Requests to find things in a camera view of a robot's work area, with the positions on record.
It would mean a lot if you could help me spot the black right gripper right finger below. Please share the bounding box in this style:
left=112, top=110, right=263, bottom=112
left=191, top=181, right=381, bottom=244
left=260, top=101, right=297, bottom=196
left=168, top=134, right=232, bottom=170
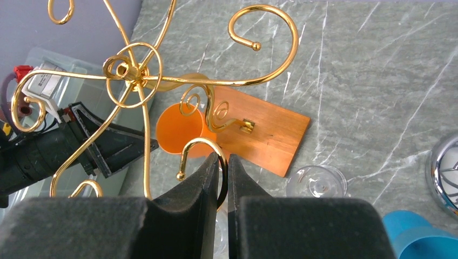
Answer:
left=228, top=154, right=395, bottom=258

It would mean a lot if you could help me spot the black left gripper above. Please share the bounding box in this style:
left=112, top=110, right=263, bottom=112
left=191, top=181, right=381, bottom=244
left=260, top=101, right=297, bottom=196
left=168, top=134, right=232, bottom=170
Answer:
left=1, top=102, right=145, bottom=208

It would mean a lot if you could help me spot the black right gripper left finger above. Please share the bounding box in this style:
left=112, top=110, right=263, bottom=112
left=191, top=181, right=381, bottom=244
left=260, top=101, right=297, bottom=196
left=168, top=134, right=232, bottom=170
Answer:
left=1, top=154, right=219, bottom=258

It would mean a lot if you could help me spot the orange plastic goblet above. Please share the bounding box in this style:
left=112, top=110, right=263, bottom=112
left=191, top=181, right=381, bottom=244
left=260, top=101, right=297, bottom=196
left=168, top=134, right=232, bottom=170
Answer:
left=156, top=103, right=217, bottom=155

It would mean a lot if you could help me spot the clear wine glass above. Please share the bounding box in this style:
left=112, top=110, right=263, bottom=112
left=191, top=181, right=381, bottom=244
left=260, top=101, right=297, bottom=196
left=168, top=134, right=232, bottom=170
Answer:
left=213, top=165, right=347, bottom=258

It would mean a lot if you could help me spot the gold wire glass rack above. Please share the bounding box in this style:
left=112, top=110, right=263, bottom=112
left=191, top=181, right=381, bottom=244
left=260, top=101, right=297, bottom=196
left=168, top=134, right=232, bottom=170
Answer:
left=10, top=0, right=311, bottom=212

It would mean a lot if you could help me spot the clear plastic storage box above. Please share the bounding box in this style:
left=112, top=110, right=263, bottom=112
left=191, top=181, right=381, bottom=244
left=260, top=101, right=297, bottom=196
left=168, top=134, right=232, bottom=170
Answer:
left=0, top=46, right=154, bottom=215

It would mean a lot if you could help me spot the black yellow screwdriver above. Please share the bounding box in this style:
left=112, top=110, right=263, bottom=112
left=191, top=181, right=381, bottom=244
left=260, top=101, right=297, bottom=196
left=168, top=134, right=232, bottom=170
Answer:
left=1, top=121, right=12, bottom=139

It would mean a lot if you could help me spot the blue plastic goblet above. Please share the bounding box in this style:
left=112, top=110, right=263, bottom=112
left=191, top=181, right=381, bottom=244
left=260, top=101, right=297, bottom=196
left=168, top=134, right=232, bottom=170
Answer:
left=382, top=210, right=457, bottom=258

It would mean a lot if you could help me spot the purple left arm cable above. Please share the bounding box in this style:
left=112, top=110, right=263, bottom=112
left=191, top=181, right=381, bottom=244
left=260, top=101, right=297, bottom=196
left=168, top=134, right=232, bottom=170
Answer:
left=0, top=71, right=22, bottom=124

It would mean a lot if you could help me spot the chrome wire glass rack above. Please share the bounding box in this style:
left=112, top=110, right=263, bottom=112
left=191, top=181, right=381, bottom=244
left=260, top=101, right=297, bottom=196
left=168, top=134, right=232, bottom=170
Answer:
left=425, top=132, right=457, bottom=219

